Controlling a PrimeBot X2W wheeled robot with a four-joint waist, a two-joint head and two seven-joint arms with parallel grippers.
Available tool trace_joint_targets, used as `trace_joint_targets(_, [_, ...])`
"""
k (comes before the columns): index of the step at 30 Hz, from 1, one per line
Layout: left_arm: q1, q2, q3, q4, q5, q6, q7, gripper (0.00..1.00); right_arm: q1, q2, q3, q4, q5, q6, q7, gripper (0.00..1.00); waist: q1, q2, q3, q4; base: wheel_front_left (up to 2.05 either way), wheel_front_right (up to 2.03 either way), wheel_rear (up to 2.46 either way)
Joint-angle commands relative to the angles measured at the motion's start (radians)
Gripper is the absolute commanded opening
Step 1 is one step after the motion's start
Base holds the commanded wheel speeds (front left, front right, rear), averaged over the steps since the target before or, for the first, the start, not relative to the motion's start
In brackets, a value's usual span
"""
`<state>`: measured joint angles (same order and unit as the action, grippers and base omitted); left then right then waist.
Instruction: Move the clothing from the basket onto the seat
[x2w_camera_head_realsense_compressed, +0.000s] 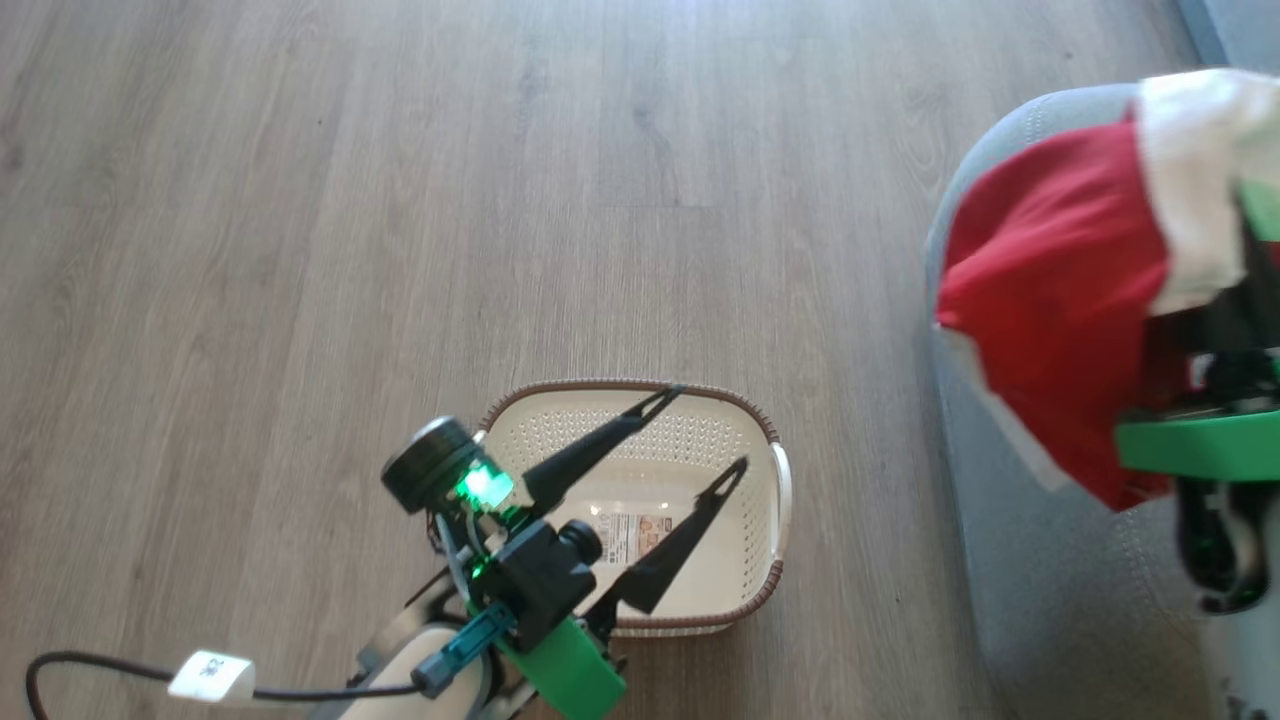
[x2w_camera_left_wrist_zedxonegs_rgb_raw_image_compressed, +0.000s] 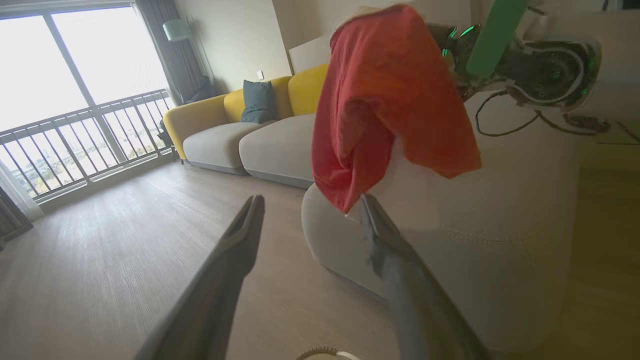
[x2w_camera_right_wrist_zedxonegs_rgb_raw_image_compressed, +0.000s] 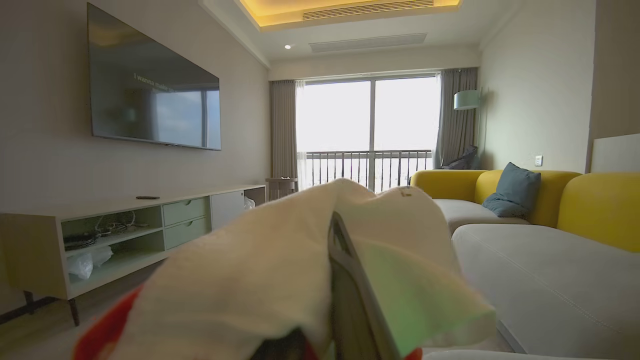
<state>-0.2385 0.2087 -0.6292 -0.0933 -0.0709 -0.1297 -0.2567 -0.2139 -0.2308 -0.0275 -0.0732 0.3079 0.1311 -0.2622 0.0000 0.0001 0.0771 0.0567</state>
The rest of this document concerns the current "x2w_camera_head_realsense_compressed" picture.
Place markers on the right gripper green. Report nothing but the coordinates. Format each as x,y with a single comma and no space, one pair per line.
1200,445

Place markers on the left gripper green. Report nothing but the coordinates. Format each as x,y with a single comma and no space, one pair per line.
565,672

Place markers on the red and white shirt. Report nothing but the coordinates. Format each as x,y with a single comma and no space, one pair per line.
1060,280

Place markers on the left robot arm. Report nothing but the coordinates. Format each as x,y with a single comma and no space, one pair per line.
435,478

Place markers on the grey fabric sofa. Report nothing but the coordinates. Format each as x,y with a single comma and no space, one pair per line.
1050,600

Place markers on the printed basket sticker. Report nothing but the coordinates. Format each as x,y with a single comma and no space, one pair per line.
630,535

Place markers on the white plastic laundry basket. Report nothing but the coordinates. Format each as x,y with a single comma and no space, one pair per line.
730,440

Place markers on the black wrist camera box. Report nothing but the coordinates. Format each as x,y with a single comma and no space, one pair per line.
540,575

